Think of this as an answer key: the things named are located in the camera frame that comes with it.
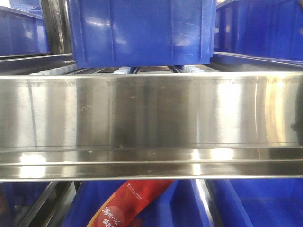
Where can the steel front shelf beam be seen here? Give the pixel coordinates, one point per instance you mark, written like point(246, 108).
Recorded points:
point(155, 126)

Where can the red snack package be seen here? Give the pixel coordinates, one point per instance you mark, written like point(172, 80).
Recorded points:
point(127, 202)

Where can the blue crate upper right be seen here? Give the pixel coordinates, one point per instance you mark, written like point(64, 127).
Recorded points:
point(261, 28)

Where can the blue crate on upper shelf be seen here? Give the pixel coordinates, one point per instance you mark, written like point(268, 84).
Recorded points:
point(114, 33)

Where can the blue crate lower shelf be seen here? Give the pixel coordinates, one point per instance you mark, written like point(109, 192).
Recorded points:
point(180, 205)

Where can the blue crate upper left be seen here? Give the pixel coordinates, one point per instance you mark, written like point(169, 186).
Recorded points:
point(21, 33)

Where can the blue crate lower right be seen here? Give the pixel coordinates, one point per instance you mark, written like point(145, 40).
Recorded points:
point(259, 202)

